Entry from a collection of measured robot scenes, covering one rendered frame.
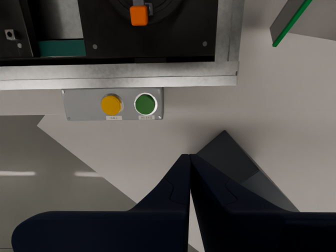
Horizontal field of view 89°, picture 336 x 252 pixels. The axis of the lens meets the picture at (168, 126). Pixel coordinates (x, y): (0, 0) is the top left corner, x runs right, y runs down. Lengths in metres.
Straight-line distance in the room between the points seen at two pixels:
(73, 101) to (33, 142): 1.47
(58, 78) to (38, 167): 1.58
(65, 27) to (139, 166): 0.39
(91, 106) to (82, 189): 1.53
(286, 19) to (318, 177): 0.50
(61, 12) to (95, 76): 0.14
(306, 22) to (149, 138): 0.40
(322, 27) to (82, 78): 0.43
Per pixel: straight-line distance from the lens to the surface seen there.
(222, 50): 0.36
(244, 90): 0.49
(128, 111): 0.37
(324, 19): 0.38
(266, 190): 0.36
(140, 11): 0.25
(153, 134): 0.49
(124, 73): 0.36
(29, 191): 2.18
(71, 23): 0.45
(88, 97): 0.39
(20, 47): 0.44
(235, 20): 0.38
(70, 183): 1.90
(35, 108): 0.59
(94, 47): 0.37
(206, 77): 0.36
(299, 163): 0.64
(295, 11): 0.32
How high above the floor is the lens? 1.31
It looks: 71 degrees down
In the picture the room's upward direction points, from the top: 176 degrees counter-clockwise
